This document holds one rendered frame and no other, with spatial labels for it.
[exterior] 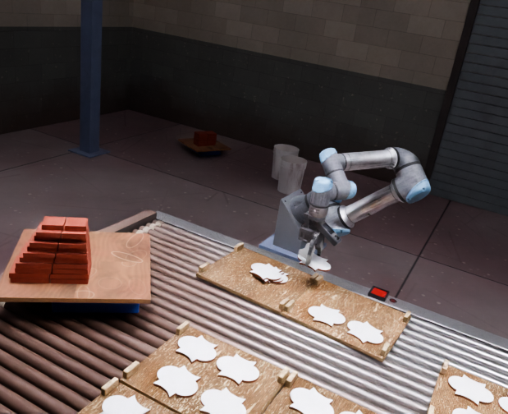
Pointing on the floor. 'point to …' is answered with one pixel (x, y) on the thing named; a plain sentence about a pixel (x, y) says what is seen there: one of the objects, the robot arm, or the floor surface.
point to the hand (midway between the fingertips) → (313, 260)
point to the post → (90, 79)
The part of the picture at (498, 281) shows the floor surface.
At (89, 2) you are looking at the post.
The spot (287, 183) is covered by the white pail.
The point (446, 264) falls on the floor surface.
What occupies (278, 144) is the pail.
